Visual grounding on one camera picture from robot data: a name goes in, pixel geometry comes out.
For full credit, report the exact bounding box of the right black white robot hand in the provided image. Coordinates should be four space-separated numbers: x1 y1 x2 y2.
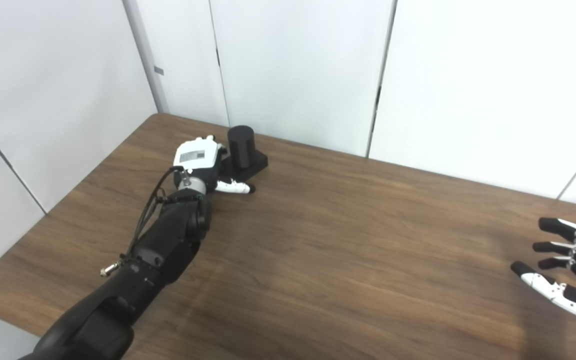
511 217 576 353

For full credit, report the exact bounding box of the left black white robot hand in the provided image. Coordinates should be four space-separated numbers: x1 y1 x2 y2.
173 135 257 196

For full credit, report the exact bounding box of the black peg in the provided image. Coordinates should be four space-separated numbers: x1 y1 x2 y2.
216 125 269 187

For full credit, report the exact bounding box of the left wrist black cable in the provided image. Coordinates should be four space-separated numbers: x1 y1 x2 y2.
100 166 192 279

